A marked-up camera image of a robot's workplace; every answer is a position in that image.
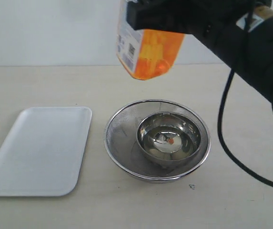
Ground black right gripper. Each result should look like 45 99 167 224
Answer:
126 0 249 48

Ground orange pump soap bottle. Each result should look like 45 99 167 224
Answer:
116 0 185 80

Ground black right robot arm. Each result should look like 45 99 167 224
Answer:
126 0 273 110

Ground small stainless steel bowl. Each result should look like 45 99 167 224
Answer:
136 112 202 168

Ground large steel mesh strainer bowl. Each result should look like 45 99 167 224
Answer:
104 99 211 184

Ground white rectangular plastic tray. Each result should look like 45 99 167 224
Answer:
0 106 92 197

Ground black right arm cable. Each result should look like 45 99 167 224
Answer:
217 69 273 193

